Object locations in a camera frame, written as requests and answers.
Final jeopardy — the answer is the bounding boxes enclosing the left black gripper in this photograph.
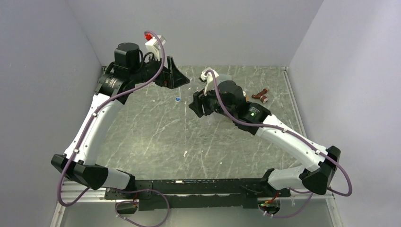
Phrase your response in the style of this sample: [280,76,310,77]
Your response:
[130,53,189,89]

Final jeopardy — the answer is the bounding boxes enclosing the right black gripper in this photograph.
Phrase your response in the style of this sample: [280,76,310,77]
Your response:
[190,81,235,119]

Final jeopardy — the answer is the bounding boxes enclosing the clear plastic bottle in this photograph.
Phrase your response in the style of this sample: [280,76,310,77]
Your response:
[188,89,220,118]

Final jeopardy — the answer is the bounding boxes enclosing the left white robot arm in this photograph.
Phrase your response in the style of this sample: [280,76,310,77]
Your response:
[51,42,189,199]

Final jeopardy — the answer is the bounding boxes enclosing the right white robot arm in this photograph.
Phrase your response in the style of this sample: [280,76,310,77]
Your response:
[189,81,341,196]

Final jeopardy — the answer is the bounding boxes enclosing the brown pipe fitting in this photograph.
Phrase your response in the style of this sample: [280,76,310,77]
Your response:
[251,88,268,104]

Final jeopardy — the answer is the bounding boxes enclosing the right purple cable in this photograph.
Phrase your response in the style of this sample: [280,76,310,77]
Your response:
[205,69,353,197]

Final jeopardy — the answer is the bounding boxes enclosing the purple cable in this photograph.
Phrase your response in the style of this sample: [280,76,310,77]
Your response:
[56,30,166,208]
[205,69,353,197]

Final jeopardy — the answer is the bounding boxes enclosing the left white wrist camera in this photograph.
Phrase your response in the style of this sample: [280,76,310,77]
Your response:
[144,33,161,61]

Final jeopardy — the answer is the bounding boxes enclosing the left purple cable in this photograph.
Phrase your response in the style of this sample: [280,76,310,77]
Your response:
[56,30,166,208]

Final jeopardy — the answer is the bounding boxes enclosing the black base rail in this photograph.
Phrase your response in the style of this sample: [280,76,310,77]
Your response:
[105,178,291,211]

